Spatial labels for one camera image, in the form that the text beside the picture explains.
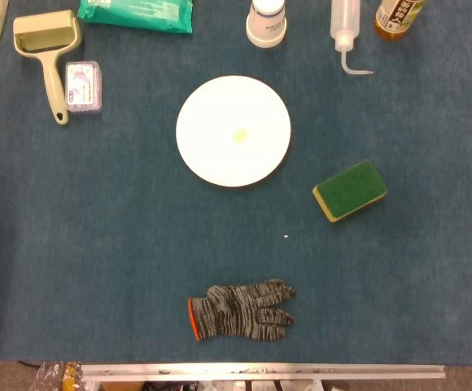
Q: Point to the green yellow sponge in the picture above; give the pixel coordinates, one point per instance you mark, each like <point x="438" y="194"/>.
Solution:
<point x="350" y="189"/>

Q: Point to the white round plate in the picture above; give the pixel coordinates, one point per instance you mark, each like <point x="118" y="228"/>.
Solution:
<point x="219" y="156"/>

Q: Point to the beige lint roller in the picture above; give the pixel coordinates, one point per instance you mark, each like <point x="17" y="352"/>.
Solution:
<point x="51" y="81"/>

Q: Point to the clear plastic box purple label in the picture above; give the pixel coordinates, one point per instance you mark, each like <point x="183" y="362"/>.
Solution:
<point x="82" y="89"/>

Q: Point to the crumpled clear plastic bag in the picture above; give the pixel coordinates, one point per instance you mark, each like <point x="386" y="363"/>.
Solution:
<point x="55" y="376"/>

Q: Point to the green wet wipes pack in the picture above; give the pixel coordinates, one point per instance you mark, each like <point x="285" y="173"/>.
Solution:
<point x="138" y="14"/>

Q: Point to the grey striped knit glove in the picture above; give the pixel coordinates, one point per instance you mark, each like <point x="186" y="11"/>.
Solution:
<point x="236" y="311"/>

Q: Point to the clear squeeze wash bottle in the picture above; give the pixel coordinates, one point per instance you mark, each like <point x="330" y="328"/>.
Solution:
<point x="343" y="20"/>

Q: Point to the tea bottle green label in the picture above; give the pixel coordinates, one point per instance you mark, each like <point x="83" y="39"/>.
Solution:
<point x="394" y="20"/>

